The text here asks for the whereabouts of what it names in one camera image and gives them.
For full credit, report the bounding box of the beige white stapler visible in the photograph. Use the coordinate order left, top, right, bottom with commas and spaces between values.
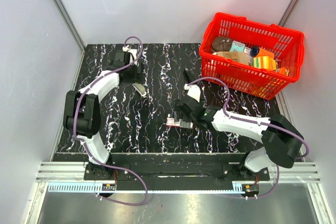
132, 83, 146, 97

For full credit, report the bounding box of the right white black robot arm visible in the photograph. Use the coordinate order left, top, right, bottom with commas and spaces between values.
175, 95, 303, 180

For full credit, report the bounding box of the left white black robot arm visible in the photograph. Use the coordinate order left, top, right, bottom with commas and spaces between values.
63, 46, 143, 180

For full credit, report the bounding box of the red white staple box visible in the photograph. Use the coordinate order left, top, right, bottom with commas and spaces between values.
166, 114, 193, 129

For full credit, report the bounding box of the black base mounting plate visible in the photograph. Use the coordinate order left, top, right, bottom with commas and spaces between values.
83, 153, 270, 183

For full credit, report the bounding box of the brown round item in basket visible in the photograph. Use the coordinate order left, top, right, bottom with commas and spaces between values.
211, 36, 233, 52

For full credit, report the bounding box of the brown cardboard box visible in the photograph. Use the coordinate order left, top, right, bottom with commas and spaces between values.
212, 51, 253, 66

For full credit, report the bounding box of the teal small box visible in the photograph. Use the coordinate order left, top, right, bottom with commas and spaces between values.
229, 40, 245, 52

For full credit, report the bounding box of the orange bottle dark cap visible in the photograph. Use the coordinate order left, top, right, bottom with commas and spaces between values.
250, 46, 275, 59

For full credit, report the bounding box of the red plastic shopping basket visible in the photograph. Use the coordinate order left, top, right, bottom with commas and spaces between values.
199, 13, 305, 100

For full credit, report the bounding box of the green orange striped package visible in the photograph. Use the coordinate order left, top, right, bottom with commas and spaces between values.
251, 56, 278, 71

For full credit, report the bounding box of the orange small package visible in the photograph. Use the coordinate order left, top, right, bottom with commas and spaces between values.
274, 67, 289, 76

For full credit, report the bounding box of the white toothed strip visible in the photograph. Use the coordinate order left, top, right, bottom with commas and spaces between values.
48, 180, 245, 194

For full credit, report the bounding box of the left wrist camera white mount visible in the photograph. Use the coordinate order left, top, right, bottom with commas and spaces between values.
122, 46, 138, 61

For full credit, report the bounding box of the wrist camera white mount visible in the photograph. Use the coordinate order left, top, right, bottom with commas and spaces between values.
184, 84, 201, 103
122, 46, 138, 61

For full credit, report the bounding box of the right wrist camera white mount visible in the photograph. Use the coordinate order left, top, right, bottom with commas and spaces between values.
184, 84, 201, 103

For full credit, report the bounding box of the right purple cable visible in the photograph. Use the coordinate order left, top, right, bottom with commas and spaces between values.
183, 77, 311, 200

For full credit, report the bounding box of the purple cable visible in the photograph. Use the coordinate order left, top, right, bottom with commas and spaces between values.
72, 36, 149, 207
183, 77, 311, 200

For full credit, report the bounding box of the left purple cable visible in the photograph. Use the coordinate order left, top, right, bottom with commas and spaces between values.
72, 36, 149, 207

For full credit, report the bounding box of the aluminium frame rail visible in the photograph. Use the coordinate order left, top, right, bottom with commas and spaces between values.
36, 162, 320, 184

